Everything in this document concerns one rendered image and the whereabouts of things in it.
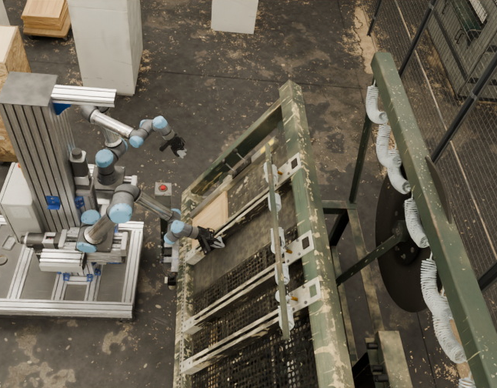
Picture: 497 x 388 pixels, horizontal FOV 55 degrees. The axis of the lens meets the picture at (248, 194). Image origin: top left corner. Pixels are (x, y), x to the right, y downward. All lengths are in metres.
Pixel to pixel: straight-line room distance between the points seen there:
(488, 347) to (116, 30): 4.33
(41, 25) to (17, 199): 3.62
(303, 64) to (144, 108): 2.21
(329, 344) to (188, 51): 4.97
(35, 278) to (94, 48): 2.46
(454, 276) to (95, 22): 4.15
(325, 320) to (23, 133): 1.84
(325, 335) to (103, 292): 2.35
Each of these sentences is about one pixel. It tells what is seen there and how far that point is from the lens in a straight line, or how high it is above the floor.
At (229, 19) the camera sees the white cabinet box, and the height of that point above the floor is 0.18.
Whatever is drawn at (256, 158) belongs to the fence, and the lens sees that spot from 2.97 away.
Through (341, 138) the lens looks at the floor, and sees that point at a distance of 5.58.
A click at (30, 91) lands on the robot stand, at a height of 2.03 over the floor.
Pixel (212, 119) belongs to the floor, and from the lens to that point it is 5.46.
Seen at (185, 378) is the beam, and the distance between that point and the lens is 2.97.
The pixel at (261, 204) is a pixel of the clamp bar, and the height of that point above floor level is 1.60.
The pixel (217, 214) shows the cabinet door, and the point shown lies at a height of 1.16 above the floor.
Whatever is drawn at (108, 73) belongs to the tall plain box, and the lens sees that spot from 5.53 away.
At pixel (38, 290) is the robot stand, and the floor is 0.21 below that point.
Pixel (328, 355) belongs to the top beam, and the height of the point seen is 1.94.
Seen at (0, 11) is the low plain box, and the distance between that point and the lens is 6.48.
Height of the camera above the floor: 3.75
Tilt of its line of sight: 52 degrees down
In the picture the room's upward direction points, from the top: 11 degrees clockwise
